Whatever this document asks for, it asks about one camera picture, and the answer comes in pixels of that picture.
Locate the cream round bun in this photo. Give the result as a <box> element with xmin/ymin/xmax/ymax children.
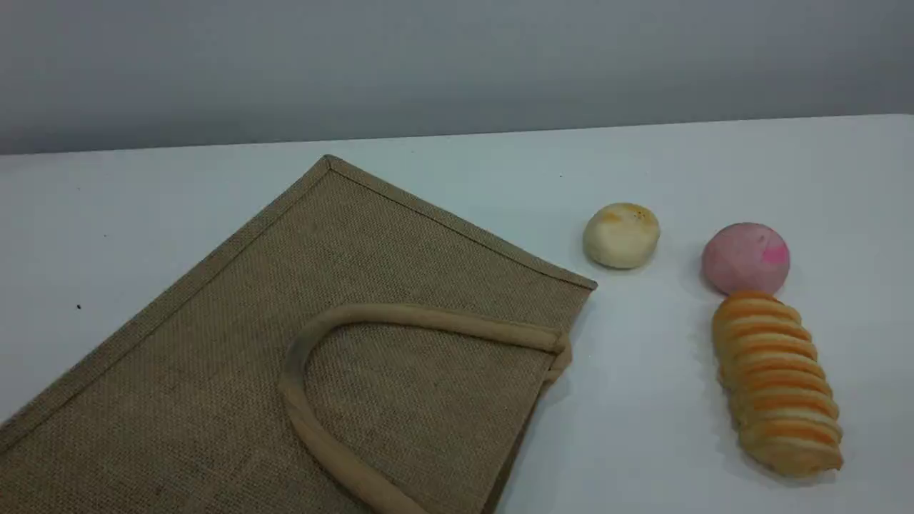
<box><xmin>582</xmin><ymin>203</ymin><xmax>661</xmax><ymax>271</ymax></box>

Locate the pink round bun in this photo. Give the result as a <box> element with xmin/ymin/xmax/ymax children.
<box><xmin>700</xmin><ymin>222</ymin><xmax>792</xmax><ymax>296</ymax></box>

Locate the brown jute tote bag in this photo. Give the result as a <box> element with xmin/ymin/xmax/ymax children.
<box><xmin>0</xmin><ymin>153</ymin><xmax>599</xmax><ymax>514</ymax></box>

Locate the striped long bread roll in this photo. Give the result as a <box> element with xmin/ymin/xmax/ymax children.
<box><xmin>711</xmin><ymin>289</ymin><xmax>845</xmax><ymax>478</ymax></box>

